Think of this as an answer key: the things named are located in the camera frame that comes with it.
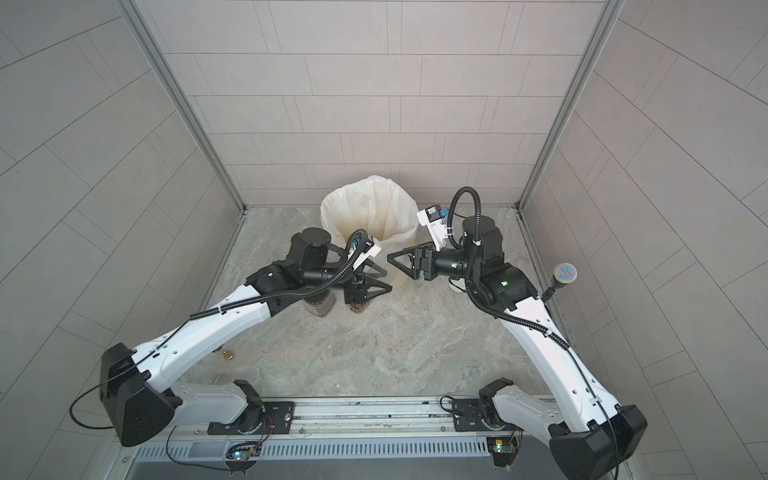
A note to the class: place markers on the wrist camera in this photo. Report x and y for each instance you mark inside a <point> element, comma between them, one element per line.
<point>363,250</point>
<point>434,219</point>

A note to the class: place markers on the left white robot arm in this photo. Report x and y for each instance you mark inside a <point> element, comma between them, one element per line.
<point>312,266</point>

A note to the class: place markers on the left circuit board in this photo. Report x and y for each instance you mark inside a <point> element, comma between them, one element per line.
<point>242,452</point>

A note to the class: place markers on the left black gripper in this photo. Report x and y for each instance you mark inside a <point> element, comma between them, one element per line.
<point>357,290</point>

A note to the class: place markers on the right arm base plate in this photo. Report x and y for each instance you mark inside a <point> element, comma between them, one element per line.
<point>468,416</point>

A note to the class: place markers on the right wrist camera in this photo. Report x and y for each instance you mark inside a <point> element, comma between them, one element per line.
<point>434,219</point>

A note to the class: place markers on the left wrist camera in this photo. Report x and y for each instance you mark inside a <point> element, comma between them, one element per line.
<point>363,250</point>

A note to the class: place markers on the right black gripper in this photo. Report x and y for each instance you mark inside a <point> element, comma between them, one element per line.
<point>427,261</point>

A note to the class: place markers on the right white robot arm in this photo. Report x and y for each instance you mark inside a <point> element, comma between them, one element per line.
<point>503,291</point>

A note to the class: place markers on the right circuit board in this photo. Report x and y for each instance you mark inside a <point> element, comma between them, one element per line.
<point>503,450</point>

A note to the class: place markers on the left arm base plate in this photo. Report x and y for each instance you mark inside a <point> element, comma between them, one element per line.
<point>273,417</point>

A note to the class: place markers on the small frosted lid jar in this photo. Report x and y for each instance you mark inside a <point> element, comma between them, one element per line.
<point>359,308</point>

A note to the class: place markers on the white trash bag liner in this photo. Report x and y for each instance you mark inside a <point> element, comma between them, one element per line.
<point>376,204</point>

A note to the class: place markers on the beige ribbed trash bin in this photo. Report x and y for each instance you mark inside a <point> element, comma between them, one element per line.
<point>394,277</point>

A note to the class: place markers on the circuit board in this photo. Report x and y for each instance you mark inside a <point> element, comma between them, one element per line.
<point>242,452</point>
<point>503,450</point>

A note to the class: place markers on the white jar lid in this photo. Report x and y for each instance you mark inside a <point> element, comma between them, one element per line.
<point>457,285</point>

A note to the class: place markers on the aluminium mounting rail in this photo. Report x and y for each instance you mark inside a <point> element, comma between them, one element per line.
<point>366,414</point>

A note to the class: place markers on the black lid glass jar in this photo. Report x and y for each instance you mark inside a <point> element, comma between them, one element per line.
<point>321,304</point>

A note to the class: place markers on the round knob on stalk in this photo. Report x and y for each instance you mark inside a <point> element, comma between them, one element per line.
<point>563,274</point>

